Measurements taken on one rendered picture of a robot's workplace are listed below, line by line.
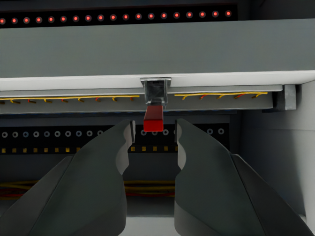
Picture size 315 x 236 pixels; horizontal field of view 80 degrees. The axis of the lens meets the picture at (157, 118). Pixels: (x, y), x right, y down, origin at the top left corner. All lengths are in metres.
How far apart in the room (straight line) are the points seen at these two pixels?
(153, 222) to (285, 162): 0.18
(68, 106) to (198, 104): 0.16
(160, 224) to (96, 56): 0.19
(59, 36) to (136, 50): 0.07
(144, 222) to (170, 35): 0.19
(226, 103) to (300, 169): 0.11
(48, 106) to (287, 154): 0.30
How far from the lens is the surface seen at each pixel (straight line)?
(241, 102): 0.25
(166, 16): 0.35
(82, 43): 0.19
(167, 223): 0.24
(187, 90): 0.21
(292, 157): 0.28
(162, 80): 0.17
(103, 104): 0.24
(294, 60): 0.20
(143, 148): 0.36
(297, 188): 0.28
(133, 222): 0.24
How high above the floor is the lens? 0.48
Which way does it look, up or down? 14 degrees up
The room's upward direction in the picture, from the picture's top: 179 degrees clockwise
